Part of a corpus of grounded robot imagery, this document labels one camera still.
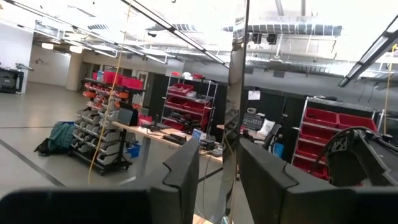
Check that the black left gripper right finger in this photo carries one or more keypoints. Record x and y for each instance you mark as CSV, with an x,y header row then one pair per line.
x,y
280,202

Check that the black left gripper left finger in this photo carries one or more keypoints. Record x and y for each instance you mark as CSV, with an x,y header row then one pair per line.
x,y
180,199

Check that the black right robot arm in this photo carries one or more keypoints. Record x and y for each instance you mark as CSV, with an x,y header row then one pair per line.
x,y
357,155

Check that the blue box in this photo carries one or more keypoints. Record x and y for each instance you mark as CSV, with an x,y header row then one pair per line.
x,y
196,135

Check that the black office chair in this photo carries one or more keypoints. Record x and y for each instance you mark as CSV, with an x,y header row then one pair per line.
x,y
273,133

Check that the wooden workbench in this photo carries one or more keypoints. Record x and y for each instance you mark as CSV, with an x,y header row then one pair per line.
x,y
149,132

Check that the white bag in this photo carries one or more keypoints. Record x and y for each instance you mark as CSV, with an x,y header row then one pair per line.
x,y
266,127

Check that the rack of red bins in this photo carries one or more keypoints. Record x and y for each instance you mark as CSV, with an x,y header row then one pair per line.
x,y
320,116

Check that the white paper sheet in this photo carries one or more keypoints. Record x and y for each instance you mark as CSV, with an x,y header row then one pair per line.
x,y
254,95

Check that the small parts bin rack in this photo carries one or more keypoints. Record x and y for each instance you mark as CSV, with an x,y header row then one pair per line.
x,y
93,124

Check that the teal jacket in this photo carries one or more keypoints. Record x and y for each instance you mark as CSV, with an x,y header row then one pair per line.
x,y
60,137

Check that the ceiling light bar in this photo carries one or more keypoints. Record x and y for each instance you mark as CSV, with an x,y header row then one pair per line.
x,y
186,39
370,55

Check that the black printer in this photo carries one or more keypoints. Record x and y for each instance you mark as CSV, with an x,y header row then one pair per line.
x,y
9,81

